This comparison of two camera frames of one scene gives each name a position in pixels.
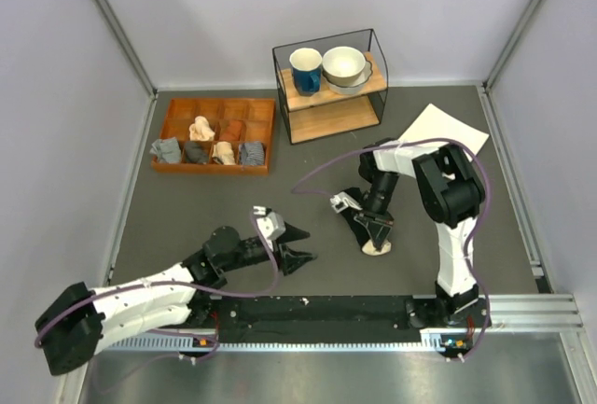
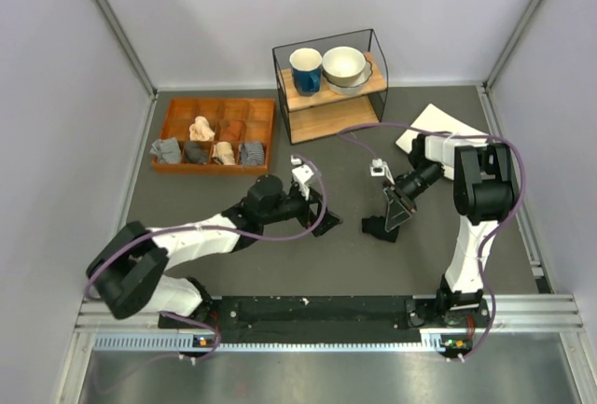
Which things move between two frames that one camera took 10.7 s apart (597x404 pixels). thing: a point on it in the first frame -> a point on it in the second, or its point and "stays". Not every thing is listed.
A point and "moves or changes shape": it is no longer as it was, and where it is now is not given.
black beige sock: (360, 230) moves or changes shape
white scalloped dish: (354, 89) stays
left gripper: (291, 259) -> (307, 216)
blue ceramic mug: (306, 65) stays
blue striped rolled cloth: (251, 153) stays
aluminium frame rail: (535, 312) stays
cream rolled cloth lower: (223, 151) stays
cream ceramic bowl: (343, 65) stays
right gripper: (379, 232) -> (396, 211)
